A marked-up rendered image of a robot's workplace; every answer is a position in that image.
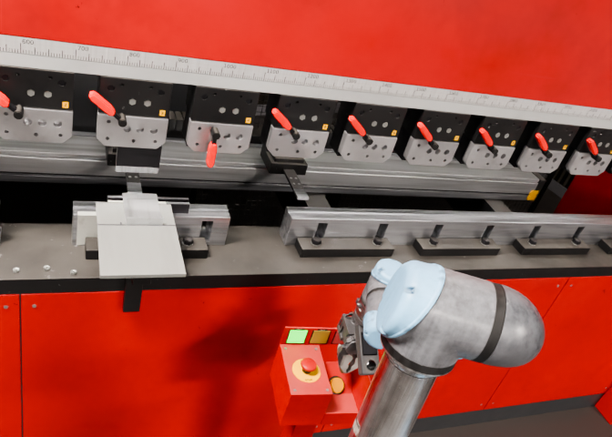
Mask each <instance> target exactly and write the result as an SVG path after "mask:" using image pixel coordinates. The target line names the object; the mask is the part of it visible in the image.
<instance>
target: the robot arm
mask: <svg viewBox="0 0 612 437"><path fill-rule="evenodd" d="M355 302H356V308H355V310H354V312H353V311H351V312H352V313H351V312H350V313H349V314H344V313H343V314H342V317H341V319H340V321H339V323H338V325H337V330H338V333H339V337H340V340H343V344H342V345H341V344H339V345H338V348H337V358H338V365H339V370H340V372H341V373H349V372H351V371H354V370H356V369H357V368H358V372H359V375H361V376H363V375H374V376H373V378H372V382H371V384H370V386H369V389H368V391H367V393H366V395H365V397H364V400H363V402H362V406H361V408H360V410H359V412H358V414H357V417H356V419H355V421H354V424H353V426H352V429H351V431H350V434H349V436H348V437H408V436H409V434H410V432H411V430H412V428H413V426H414V424H415V421H416V419H417V417H418V415H419V413H420V411H421V409H422V407H423V405H424V403H425V401H426V399H427V397H428V395H429V393H430V390H431V389H432V387H433V385H434V382H435V380H436V378H437V377H440V376H444V375H446V374H448V373H449V372H450V371H452V370H453V368H454V365H455V364H456V362H457V361H458V360H461V359H466V360H469V361H475V362H478V363H483V364H486V365H490V366H495V367H505V368H512V367H518V366H521V365H525V364H527V363H528V362H530V361H531V360H533V359H534V358H535V357H536V356H537V354H538V353H539V352H540V351H541V349H542V347H543V345H544V341H545V325H544V322H543V319H542V317H541V315H540V313H539V311H538V310H537V308H536V306H535V305H534V304H533V303H532V302H531V301H530V300H529V299H528V298H527V297H526V296H524V295H523V294H521V293H520V292H519V291H517V290H514V289H512V288H510V287H508V286H506V285H502V284H499V283H494V282H492V281H489V280H485V279H479V278H477V277H474V276H470V275H467V274H463V273H461V272H458V271H454V270H451V269H446V268H443V267H442V266H441V265H438V264H429V263H425V262H421V261H418V260H410V261H408V262H406V263H404V264H402V263H400V262H398V261H397V260H394V259H381V260H380V261H378V262H377V264H376V266H375V267H374V269H373V270H372V274H371V276H370V278H369V279H368V281H367V283H366V286H365V288H364V290H363V292H362V295H361V297H360V298H357V300H356V301H355ZM350 316H351V317H350ZM382 349H384V353H383V355H382V358H381V360H380V361H379V352H378V350H382ZM349 363H350V364H349ZM348 364H349V365H348Z"/></svg>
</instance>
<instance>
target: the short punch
mask: <svg viewBox="0 0 612 437"><path fill-rule="evenodd" d="M161 149H162V146H160V147H158V148H156V149H154V148H140V147H117V155H116V170H115V171H116V172H136V173H156V174H157V173H158V169H159V163H160V156H161Z"/></svg>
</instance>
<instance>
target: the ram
mask: <svg viewBox="0 0 612 437"><path fill-rule="evenodd" d="M0 35H3V36H17V37H24V38H33V39H40V40H47V41H55V42H62V43H69V44H77V45H84V46H99V47H106V48H114V49H121V50H128V51H136V52H143V53H150V54H159V55H166V56H180V57H187V58H195V59H202V60H209V61H217V62H225V63H232V64H240V65H247V66H261V67H268V68H276V69H283V70H291V71H299V72H306V73H313V74H321V75H328V76H342V77H349V78H358V79H365V80H372V81H380V82H387V83H394V84H402V85H409V86H424V87H431V88H439V89H446V90H453V91H461V92H468V93H476V94H484V95H491V96H499V97H512V98H520V99H527V100H535V101H542V102H550V103H557V104H565V105H572V106H580V107H593V108H601V109H609V110H612V0H0ZM0 65H4V66H21V67H30V68H38V69H47V70H55V71H65V72H73V73H81V74H90V75H99V76H115V77H124V78H133V79H142V80H150V81H159V82H168V83H177V84H185V85H194V86H211V87H219V88H228V89H237V90H246V91H254V92H263V93H272V94H281V95H289V96H297V97H314V98H323V99H331V100H341V101H349V102H358V103H366V104H375V105H384V106H393V107H409V108H418V109H427V110H435V111H444V112H453V113H462V114H470V115H479V116H488V117H504V118H512V119H522V120H530V121H539V122H547V123H557V124H565V125H574V126H582V127H599V128H608V129H612V120H607V119H599V118H591V117H575V116H568V115H559V114H551V113H543V112H535V111H527V110H519V109H511V108H502V107H488V106H479V105H471V104H463V103H455V102H447V101H439V100H431V99H422V98H415V97H399V96H391V95H384V94H375V93H367V92H359V91H351V90H343V89H335V88H327V87H318V86H304V85H295V84H287V83H279V82H271V81H263V80H255V79H247V78H238V77H231V76H215V75H207V74H199V73H191V72H183V71H175V70H167V69H158V68H151V67H143V66H127V65H119V64H111V63H103V62H95V61H86V60H79V59H71V58H63V57H54V56H40V55H31V54H23V53H15V52H6V51H0Z"/></svg>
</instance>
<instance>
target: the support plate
mask: <svg viewBox="0 0 612 437"><path fill-rule="evenodd" d="M158 205H159V210H160V215H161V217H162V218H164V219H163V225H175V220H174V217H173V212H172V208H171V205H170V204H158ZM96 213H97V243H98V258H99V274H100V278H101V279H134V278H174V277H186V270H185V266H184V261H183V258H182V253H181V249H180V245H179V237H178V233H177V229H176V226H115V225H98V224H120V222H122V224H126V219H125V211H124V204H123V203H102V202H96Z"/></svg>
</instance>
